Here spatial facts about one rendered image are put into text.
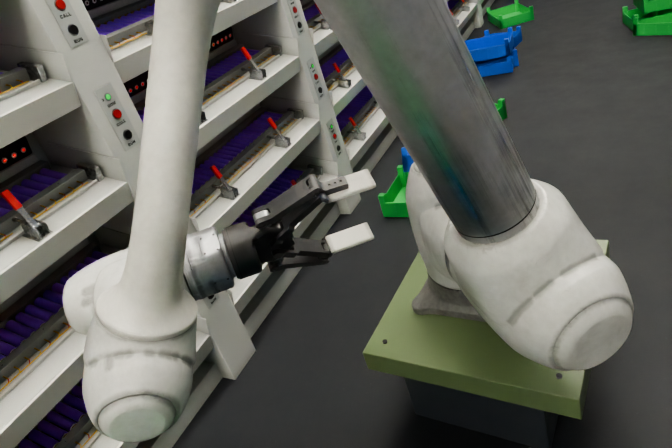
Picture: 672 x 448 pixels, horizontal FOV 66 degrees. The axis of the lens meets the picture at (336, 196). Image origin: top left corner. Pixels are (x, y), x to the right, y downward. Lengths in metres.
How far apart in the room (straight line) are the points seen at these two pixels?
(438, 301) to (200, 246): 0.42
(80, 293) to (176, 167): 0.25
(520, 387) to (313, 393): 0.54
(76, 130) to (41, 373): 0.43
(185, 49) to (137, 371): 0.33
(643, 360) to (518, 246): 0.62
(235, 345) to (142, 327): 0.77
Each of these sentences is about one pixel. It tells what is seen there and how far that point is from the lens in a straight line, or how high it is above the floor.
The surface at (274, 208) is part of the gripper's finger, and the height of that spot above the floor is 0.57.
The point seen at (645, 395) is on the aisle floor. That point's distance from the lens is 1.12.
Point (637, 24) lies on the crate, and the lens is 2.85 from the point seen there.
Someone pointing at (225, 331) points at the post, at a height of 0.12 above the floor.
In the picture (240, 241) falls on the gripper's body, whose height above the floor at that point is 0.54.
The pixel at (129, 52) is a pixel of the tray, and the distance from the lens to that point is 1.12.
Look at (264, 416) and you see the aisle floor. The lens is 1.23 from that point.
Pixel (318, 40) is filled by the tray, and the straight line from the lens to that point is 1.68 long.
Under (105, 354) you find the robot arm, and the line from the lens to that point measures 0.57.
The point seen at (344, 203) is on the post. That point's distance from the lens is 1.74.
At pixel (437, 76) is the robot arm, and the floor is 0.72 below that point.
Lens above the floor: 0.87
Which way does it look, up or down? 27 degrees down
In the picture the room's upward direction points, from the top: 19 degrees counter-clockwise
